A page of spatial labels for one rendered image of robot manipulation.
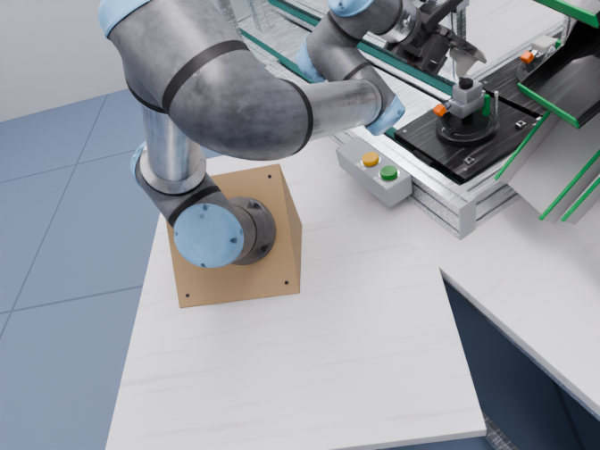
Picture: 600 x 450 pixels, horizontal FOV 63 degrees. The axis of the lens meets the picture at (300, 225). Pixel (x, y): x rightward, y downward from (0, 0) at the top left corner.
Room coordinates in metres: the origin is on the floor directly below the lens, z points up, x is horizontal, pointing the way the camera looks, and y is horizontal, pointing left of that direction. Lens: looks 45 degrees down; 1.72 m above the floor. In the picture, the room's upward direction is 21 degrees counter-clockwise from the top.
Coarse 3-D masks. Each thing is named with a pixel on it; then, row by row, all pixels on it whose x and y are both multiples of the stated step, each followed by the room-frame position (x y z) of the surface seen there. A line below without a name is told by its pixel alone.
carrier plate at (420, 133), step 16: (432, 112) 0.95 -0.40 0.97; (512, 112) 0.85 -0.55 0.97; (400, 128) 0.94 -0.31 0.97; (416, 128) 0.92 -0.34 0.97; (432, 128) 0.90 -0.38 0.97; (512, 128) 0.80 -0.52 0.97; (528, 128) 0.78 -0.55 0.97; (416, 144) 0.86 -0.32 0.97; (432, 144) 0.85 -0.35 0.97; (496, 144) 0.77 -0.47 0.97; (512, 144) 0.75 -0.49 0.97; (432, 160) 0.80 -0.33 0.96; (448, 160) 0.78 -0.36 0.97; (480, 160) 0.74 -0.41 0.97; (496, 160) 0.73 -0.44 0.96; (464, 176) 0.71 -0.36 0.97
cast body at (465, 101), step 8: (464, 80) 0.86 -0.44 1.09; (472, 80) 0.85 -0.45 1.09; (456, 88) 0.86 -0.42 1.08; (464, 88) 0.84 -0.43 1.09; (472, 88) 0.84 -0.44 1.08; (480, 88) 0.84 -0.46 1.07; (456, 96) 0.86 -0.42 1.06; (464, 96) 0.83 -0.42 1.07; (472, 96) 0.83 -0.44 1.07; (480, 96) 0.84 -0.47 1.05; (456, 104) 0.84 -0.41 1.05; (464, 104) 0.83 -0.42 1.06; (472, 104) 0.83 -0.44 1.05; (480, 104) 0.84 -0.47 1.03; (456, 112) 0.84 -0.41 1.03; (464, 112) 0.83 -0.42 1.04
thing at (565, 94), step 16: (576, 32) 0.65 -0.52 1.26; (592, 32) 0.65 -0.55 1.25; (560, 48) 0.65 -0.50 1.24; (576, 48) 0.64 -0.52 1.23; (592, 48) 0.62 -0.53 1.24; (544, 64) 0.64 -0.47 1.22; (560, 64) 0.64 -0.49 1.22; (576, 64) 0.62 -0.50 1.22; (592, 64) 0.60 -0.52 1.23; (528, 80) 0.64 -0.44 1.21; (544, 80) 0.63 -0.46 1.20; (560, 80) 0.61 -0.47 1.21; (576, 80) 0.59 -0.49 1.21; (592, 80) 0.57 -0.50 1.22; (544, 96) 0.60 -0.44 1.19; (560, 96) 0.58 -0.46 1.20; (576, 96) 0.56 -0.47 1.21; (592, 96) 0.55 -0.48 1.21; (560, 112) 0.54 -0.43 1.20; (576, 112) 0.54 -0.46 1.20; (592, 112) 0.52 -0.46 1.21; (576, 128) 0.52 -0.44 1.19
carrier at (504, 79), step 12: (540, 48) 1.03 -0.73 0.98; (552, 48) 0.92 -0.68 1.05; (516, 60) 1.04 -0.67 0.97; (540, 60) 0.97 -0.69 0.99; (492, 72) 1.02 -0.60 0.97; (504, 72) 1.00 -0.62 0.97; (516, 72) 0.99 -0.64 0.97; (492, 84) 0.98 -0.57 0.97; (504, 84) 0.96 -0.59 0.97; (516, 84) 0.94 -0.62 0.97; (492, 96) 0.95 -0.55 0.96; (504, 96) 0.91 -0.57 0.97; (516, 96) 0.90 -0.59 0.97; (528, 96) 0.88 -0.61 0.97; (516, 108) 0.87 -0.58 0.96; (528, 108) 0.84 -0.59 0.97; (540, 108) 0.83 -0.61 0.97
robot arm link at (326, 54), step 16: (320, 32) 0.80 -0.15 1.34; (336, 32) 0.78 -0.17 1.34; (304, 48) 0.81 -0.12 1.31; (320, 48) 0.79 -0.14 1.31; (336, 48) 0.78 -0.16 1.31; (352, 48) 0.77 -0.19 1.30; (304, 64) 0.80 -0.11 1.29; (320, 64) 0.78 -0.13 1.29; (336, 64) 0.76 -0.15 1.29; (352, 64) 0.75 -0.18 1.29; (320, 80) 0.80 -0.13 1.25; (336, 80) 0.75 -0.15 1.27
